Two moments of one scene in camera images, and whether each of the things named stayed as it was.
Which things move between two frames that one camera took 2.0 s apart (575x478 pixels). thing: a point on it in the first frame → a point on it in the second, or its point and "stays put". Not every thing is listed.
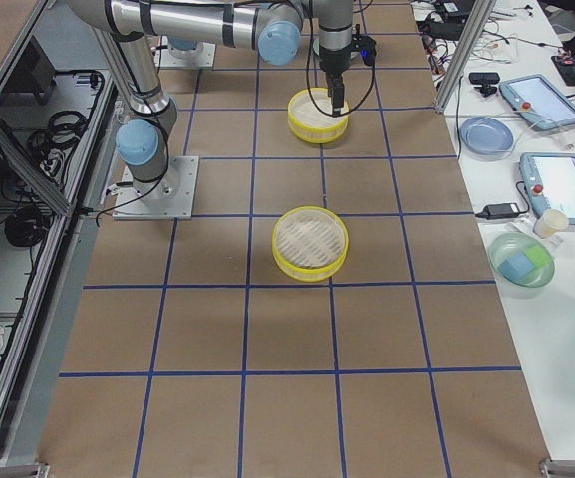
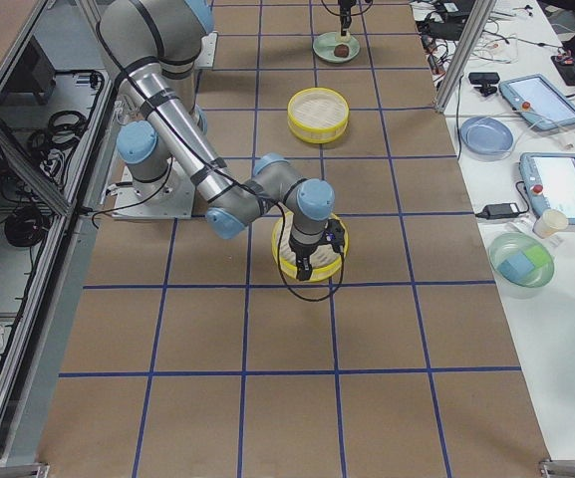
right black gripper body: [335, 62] → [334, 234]
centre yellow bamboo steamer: [308, 122] stays put
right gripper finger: [338, 99] → [304, 268]
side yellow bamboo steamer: [310, 243] stays put
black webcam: [485, 79] stays put
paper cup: [551, 222] stays put
